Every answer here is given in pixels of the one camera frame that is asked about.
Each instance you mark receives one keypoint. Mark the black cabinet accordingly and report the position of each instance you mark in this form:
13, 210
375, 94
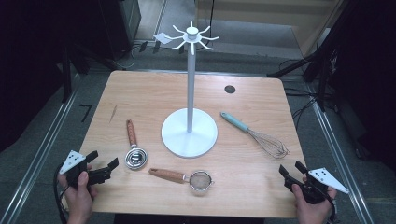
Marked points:
120, 28

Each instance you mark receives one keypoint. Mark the white utensil rack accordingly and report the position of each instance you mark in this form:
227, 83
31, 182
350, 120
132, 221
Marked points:
190, 141

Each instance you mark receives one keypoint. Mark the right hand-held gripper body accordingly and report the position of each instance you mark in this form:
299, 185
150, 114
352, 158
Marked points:
323, 179

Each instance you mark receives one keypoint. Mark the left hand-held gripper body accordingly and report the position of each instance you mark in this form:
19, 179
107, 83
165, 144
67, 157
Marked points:
74, 163

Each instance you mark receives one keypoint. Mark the black metal stand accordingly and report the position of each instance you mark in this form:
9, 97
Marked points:
292, 67
66, 77

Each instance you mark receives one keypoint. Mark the metal floor rail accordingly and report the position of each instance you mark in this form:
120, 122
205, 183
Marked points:
339, 149
37, 158

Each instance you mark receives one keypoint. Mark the white paper sheet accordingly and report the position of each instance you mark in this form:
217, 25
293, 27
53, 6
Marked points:
162, 38

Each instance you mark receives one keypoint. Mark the person's right hand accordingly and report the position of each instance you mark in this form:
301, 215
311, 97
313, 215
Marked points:
313, 213

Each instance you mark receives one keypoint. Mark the person's left hand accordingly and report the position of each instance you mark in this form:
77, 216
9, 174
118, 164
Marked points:
77, 202

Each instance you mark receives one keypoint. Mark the light wooden cabinet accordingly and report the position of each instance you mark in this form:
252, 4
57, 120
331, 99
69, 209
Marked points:
267, 15

